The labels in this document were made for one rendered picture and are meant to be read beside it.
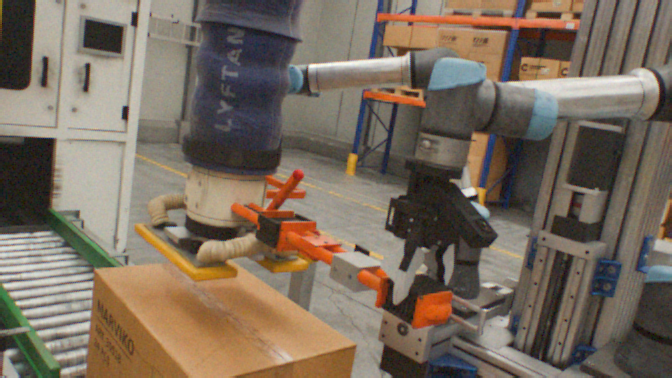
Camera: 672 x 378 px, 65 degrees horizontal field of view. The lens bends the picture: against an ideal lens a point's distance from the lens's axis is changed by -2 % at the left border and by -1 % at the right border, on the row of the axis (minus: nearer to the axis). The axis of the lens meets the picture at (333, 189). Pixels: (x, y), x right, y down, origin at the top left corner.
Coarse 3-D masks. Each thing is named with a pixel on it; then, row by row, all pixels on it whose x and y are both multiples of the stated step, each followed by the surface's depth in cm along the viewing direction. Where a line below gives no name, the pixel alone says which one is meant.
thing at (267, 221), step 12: (264, 216) 105; (276, 216) 109; (288, 216) 111; (300, 216) 111; (264, 228) 106; (276, 228) 102; (288, 228) 102; (300, 228) 104; (312, 228) 106; (264, 240) 105; (276, 240) 102
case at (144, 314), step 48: (96, 288) 138; (144, 288) 133; (192, 288) 138; (240, 288) 143; (96, 336) 138; (144, 336) 114; (192, 336) 113; (240, 336) 117; (288, 336) 121; (336, 336) 125
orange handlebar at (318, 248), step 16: (272, 192) 138; (304, 192) 145; (240, 208) 116; (256, 208) 118; (256, 224) 111; (288, 240) 102; (304, 240) 98; (320, 240) 99; (320, 256) 94; (368, 272) 87; (384, 272) 89; (432, 304) 78; (448, 304) 79
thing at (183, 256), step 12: (144, 228) 128; (156, 228) 128; (156, 240) 121; (168, 240) 121; (192, 240) 116; (168, 252) 116; (180, 252) 115; (192, 252) 115; (180, 264) 111; (192, 264) 110; (204, 264) 110; (216, 264) 112; (228, 264) 114; (192, 276) 107; (204, 276) 107; (216, 276) 109; (228, 276) 111
